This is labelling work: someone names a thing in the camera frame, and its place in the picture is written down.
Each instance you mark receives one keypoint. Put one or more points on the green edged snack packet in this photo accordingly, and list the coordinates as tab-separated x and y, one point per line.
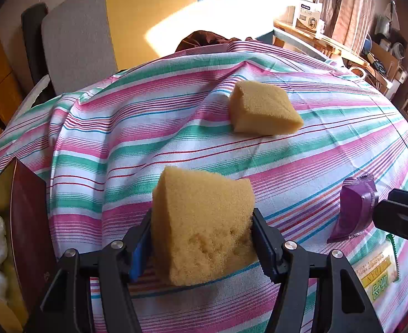
377	274

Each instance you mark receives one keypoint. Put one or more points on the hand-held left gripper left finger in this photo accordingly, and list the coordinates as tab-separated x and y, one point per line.
140	253

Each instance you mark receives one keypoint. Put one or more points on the white chair armrest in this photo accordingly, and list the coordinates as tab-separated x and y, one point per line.
39	90

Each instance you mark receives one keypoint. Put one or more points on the yellow sponge block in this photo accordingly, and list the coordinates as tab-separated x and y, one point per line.
200	222
263	107

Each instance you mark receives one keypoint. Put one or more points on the black chair back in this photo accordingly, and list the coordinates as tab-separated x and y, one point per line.
34	41

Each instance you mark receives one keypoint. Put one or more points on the red box with gold lining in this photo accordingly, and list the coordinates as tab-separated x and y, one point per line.
27	215

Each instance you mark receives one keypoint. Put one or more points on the wooden desk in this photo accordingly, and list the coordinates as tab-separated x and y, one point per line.
328	43

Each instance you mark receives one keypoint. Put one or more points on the white plastic bag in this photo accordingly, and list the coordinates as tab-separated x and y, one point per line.
387	20

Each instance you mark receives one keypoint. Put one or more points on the brown cardboard box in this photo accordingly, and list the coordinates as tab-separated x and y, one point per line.
384	57

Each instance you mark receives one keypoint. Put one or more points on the beige curtain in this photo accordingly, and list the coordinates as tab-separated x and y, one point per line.
349	7

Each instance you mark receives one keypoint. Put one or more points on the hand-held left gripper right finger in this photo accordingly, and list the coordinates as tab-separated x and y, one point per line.
266	249

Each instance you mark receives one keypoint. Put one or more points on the striped pink green cloth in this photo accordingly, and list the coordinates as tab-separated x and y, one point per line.
155	128

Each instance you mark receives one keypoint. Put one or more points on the yellow panel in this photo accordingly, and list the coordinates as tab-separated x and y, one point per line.
148	17

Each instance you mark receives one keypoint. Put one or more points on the brown cloth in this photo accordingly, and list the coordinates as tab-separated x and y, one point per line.
204	40

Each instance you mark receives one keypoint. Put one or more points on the purple snack packet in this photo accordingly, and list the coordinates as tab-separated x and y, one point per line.
354	208

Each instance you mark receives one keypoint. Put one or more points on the grey upholstered chair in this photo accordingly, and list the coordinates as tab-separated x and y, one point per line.
79	41

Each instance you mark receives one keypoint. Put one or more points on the white appliance carton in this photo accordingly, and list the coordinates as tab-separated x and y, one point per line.
307	15

